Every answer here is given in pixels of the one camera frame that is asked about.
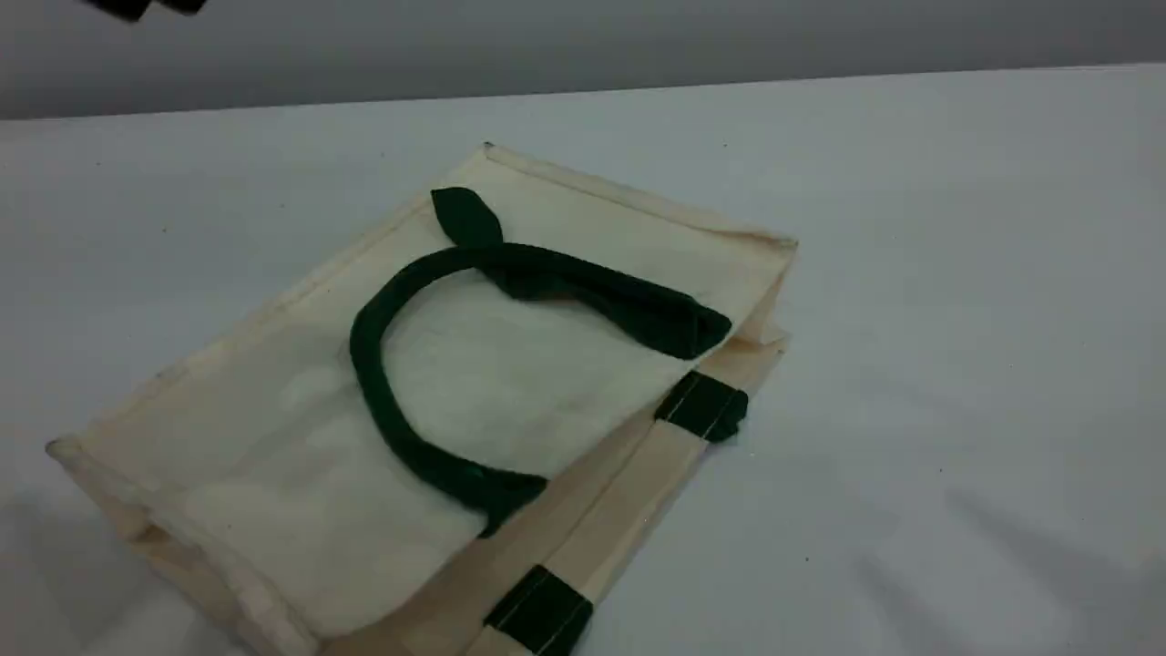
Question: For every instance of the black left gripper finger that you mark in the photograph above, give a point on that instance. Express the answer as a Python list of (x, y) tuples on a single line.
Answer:
[(123, 7), (182, 5)]

